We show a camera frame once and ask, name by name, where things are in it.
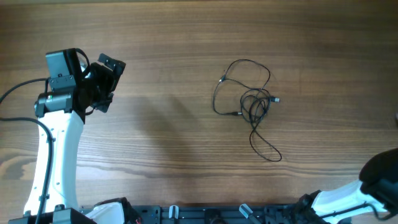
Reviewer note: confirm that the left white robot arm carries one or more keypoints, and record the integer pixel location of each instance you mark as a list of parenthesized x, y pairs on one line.
[(60, 112)]

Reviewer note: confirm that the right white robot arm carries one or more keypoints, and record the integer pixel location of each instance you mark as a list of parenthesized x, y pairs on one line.
[(375, 191)]

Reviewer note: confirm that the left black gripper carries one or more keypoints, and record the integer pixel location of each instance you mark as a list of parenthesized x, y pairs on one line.
[(96, 69)]

